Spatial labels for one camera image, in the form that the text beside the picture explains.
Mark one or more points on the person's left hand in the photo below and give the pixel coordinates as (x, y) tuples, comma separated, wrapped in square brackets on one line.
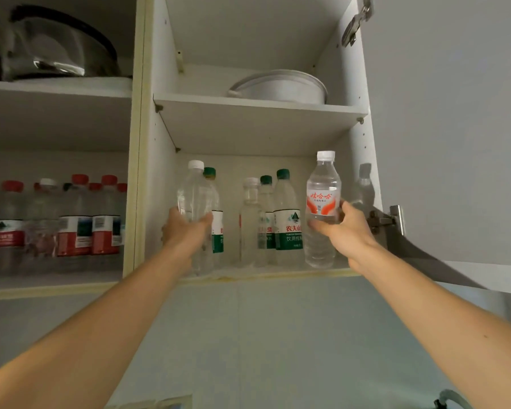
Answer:
[(187, 238)]

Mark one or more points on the person's right hand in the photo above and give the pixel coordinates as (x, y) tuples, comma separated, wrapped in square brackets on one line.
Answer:
[(353, 238)]

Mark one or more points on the white-cap red-label bottle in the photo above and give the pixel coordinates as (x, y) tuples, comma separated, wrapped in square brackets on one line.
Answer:
[(322, 178)]

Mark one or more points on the group of bottles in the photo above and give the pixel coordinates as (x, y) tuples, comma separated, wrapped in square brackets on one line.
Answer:
[(74, 234)]

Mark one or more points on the white wall cabinet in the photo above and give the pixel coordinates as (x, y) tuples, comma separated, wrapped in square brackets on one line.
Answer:
[(255, 127)]

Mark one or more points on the person's right forearm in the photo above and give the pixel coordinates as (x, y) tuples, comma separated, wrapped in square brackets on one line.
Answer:
[(443, 327)]

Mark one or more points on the person's left forearm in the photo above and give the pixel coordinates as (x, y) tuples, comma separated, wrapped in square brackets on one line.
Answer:
[(89, 336)]

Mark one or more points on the metal door hinge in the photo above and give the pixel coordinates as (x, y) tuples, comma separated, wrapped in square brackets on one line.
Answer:
[(394, 219), (357, 21)]

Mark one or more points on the white plastic basin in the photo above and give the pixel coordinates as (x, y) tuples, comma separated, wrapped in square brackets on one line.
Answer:
[(281, 89)]

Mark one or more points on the grey wall cabinet door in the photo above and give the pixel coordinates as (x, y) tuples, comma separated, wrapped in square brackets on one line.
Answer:
[(451, 123)]

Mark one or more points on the beige wall outlet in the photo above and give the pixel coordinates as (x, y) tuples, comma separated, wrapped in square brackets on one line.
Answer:
[(174, 402), (132, 405)]

